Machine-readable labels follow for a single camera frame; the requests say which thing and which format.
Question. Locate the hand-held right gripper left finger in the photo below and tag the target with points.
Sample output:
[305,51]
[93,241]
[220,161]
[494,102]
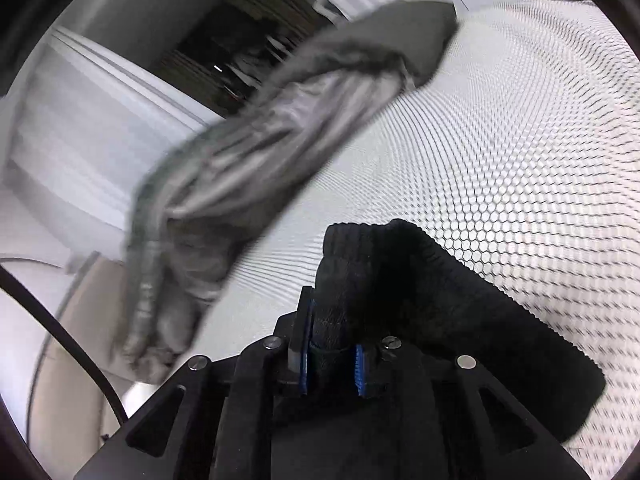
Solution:
[303,355]

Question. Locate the grey duvet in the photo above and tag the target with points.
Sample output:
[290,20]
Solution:
[260,150]

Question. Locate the dark window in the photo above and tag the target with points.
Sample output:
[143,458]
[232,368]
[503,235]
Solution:
[210,55]

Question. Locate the black pants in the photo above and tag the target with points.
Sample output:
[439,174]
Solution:
[400,280]

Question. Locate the white honeycomb mattress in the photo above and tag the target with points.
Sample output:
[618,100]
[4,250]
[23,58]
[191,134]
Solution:
[500,160]

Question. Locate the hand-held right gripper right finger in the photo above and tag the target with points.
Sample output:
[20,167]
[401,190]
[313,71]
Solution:
[361,370]

